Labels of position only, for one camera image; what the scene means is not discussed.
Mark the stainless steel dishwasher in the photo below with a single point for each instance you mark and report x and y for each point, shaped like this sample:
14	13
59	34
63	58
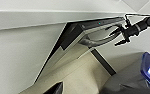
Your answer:
74	33

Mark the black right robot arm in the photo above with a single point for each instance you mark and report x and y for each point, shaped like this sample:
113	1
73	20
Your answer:
149	22

